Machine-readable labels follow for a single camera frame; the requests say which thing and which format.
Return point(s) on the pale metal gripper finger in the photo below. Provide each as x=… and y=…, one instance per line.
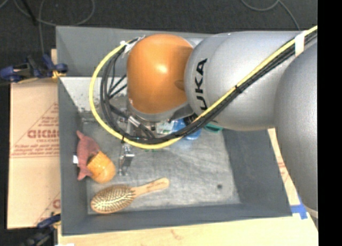
x=121, y=163
x=130, y=157

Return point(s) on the wooden hairbrush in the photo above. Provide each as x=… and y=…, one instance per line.
x=115, y=198

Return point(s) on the pink toy shark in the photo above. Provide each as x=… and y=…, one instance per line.
x=85, y=146

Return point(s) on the blue plastic object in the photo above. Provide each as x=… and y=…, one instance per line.
x=193, y=134

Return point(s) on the grey metal bin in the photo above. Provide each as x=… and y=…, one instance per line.
x=187, y=175

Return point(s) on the teal plastic object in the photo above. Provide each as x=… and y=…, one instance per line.
x=213, y=128

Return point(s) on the brown cardboard board, red print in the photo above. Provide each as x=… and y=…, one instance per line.
x=32, y=159

